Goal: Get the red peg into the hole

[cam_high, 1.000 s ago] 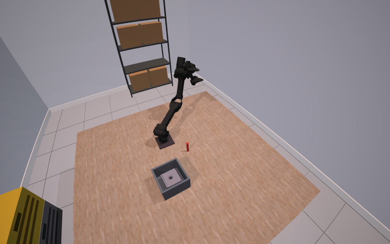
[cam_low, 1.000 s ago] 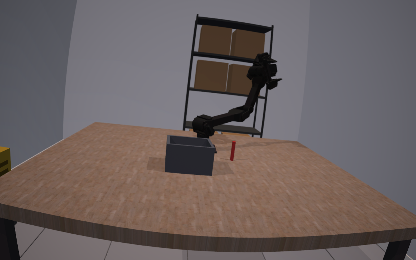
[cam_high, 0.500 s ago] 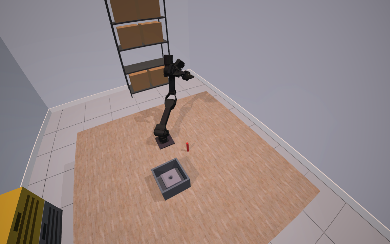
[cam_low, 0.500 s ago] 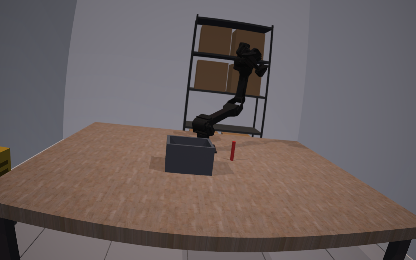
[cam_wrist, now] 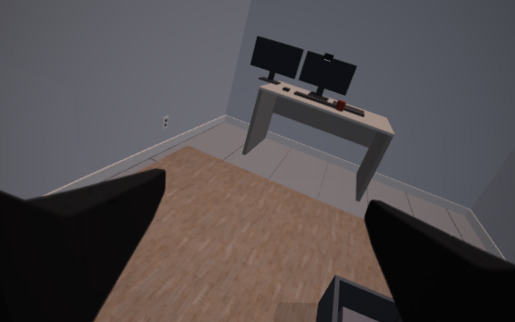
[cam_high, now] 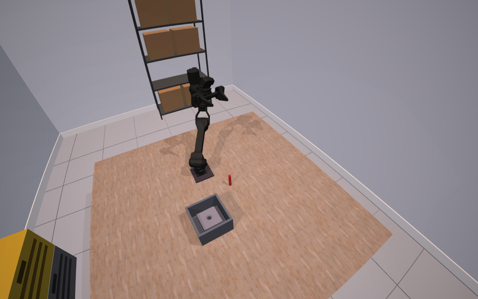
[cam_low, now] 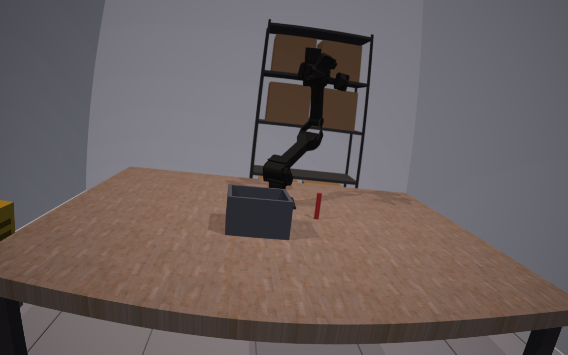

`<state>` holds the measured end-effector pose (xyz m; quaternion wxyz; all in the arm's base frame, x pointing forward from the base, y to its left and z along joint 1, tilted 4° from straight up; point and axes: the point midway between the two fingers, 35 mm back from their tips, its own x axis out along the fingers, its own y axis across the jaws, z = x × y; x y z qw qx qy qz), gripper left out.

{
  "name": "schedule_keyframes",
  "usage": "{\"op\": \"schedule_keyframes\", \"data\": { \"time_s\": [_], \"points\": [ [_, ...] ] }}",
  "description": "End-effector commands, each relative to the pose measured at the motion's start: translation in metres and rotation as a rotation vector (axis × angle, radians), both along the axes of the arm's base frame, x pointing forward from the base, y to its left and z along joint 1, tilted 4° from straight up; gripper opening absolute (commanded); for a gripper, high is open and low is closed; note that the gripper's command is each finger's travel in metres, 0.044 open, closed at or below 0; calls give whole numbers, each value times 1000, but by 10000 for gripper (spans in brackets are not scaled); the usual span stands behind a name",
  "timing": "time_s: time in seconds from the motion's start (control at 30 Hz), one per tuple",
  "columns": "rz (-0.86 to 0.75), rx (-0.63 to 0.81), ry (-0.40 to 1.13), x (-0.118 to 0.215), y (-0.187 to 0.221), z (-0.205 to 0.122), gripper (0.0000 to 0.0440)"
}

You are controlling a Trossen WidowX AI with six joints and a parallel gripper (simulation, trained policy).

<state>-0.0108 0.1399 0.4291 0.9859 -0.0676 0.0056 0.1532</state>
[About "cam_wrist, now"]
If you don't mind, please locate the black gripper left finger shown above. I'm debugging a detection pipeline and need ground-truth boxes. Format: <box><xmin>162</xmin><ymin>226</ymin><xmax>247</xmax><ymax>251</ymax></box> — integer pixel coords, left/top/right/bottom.
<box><xmin>0</xmin><ymin>168</ymin><xmax>166</xmax><ymax>322</ymax></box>

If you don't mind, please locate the dark grey open box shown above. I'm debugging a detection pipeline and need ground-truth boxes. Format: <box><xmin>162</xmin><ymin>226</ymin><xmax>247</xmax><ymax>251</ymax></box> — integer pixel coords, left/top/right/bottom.
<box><xmin>317</xmin><ymin>275</ymin><xmax>402</xmax><ymax>322</ymax></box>

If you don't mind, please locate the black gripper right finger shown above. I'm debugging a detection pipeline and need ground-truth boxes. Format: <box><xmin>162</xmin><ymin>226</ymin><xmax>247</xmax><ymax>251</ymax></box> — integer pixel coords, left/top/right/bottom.
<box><xmin>364</xmin><ymin>199</ymin><xmax>515</xmax><ymax>322</ymax></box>

